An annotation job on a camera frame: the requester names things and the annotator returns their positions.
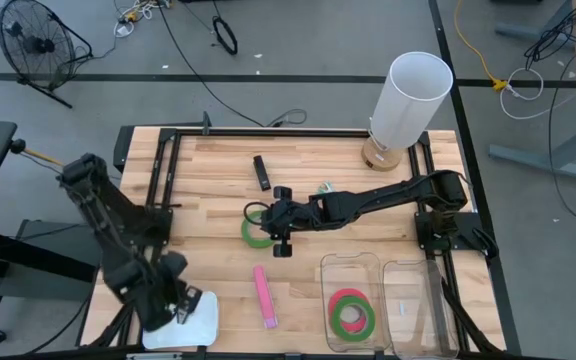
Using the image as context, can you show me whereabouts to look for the coiled black cable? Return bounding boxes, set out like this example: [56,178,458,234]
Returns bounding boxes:
[211,15,239,56]

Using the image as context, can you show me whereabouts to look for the black aluminium table frame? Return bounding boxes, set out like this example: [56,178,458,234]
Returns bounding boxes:
[80,124,507,357]

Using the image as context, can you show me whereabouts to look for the long black floor cable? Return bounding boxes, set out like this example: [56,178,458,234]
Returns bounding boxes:
[157,0,267,129]

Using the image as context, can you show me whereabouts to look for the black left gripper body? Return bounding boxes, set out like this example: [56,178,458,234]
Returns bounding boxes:
[152,252,189,329]

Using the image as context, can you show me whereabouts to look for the black stapler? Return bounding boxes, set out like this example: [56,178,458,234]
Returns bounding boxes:
[252,154,273,192]

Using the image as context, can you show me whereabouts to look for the clear plastic bin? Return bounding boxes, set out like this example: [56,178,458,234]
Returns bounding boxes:
[381,258,460,360]
[320,251,393,354]

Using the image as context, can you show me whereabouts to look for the white looped cable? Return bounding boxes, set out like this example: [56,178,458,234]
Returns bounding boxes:
[499,67,576,121]

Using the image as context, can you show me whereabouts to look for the black cable bundle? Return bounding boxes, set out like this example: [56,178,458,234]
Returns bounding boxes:
[523,0,576,71]

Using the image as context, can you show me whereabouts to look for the white plastic tray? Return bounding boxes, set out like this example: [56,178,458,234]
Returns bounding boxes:
[141,291,220,351]

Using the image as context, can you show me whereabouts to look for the grey desk foot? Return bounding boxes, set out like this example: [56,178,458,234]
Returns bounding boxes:
[495,0,574,42]
[488,124,576,185]

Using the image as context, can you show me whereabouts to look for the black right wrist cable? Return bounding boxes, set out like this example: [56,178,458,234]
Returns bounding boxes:
[242,200,272,226]

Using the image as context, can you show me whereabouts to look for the yellow floor cable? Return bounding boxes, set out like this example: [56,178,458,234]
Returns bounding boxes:
[454,0,509,93]

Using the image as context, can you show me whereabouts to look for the pink tape roll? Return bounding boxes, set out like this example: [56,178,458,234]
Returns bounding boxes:
[327,287,371,335]

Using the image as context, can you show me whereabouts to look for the white lamp wooden base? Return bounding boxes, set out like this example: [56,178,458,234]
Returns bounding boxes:
[360,51,454,173]

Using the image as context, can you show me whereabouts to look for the green masking tape roll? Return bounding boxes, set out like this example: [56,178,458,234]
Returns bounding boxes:
[330,295,376,343]
[240,209,275,250]

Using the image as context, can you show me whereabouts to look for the white cable bundle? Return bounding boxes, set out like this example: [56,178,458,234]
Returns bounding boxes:
[112,0,172,39]

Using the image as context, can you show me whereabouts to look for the grey cable loop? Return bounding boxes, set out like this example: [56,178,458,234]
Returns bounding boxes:
[266,108,308,128]

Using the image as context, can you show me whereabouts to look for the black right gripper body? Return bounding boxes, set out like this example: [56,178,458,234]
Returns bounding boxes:
[261,197,322,241]

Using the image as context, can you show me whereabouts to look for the black floor fan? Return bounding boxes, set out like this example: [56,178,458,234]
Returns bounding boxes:
[0,0,94,110]

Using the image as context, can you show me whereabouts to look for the pink marker pen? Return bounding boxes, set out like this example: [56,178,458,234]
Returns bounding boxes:
[252,264,279,330]

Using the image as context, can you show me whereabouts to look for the yellow rod black knob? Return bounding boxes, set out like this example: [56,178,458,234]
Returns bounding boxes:
[10,138,65,167]

